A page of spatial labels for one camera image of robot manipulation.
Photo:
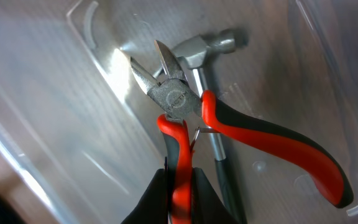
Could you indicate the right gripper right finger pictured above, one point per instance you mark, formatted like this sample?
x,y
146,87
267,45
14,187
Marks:
x,y
206,207

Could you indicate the red handled pliers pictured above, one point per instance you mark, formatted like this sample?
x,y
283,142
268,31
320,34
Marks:
x,y
291,146

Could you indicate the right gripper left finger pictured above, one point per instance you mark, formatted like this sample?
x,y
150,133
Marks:
x,y
152,207

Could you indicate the small steel hammer black grip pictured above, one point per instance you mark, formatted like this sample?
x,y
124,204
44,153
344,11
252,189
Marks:
x,y
180,95

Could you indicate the clear plastic container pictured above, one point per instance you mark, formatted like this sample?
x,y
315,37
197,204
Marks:
x,y
78,129

